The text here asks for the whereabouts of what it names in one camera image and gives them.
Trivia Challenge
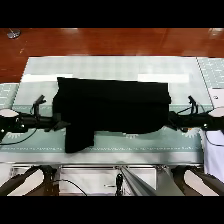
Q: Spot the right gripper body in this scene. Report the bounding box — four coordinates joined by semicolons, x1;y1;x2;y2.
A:
167;111;188;132

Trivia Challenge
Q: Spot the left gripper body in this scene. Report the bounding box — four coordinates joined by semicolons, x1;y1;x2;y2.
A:
42;112;64;133

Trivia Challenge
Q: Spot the black garment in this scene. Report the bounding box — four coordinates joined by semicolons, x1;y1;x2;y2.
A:
51;76;173;154

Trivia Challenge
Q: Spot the white garment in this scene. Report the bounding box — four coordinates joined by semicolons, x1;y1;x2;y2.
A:
199;128;224;185

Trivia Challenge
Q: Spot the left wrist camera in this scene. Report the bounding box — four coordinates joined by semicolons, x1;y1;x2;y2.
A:
31;94;48;116

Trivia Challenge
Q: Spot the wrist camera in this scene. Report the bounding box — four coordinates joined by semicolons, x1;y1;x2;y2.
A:
31;94;48;116
186;95;200;116

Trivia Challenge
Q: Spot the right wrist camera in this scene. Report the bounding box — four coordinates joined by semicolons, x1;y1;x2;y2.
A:
186;95;200;116

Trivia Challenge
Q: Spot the black cable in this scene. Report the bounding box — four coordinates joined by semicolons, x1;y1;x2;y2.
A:
203;129;224;148
0;127;38;147
54;180;88;197

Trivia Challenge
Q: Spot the silver frame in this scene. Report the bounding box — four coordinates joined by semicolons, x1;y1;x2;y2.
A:
0;162;224;197

